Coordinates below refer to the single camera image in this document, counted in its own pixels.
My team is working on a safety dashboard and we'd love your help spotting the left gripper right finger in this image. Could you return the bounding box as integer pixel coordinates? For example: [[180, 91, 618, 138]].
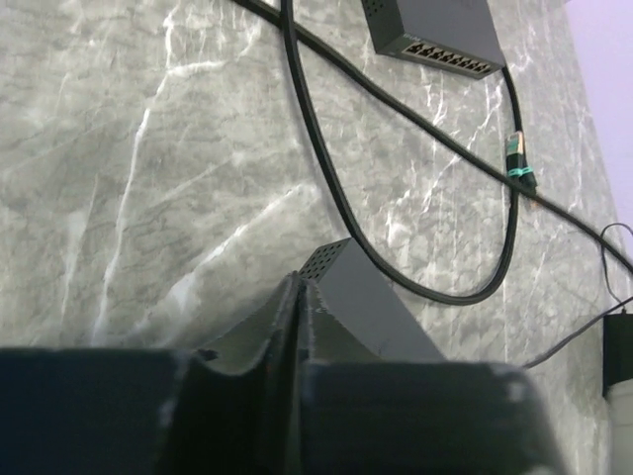
[[297, 282, 376, 474]]

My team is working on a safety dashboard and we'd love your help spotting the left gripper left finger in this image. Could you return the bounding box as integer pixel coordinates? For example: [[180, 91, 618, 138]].
[[182, 274, 300, 474]]

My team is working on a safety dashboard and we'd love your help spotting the black network switch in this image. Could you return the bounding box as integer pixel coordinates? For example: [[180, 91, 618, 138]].
[[362, 0, 506, 79], [291, 238, 445, 367]]

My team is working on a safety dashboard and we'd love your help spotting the black ethernet cable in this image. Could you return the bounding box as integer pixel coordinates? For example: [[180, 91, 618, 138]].
[[231, 0, 633, 308]]

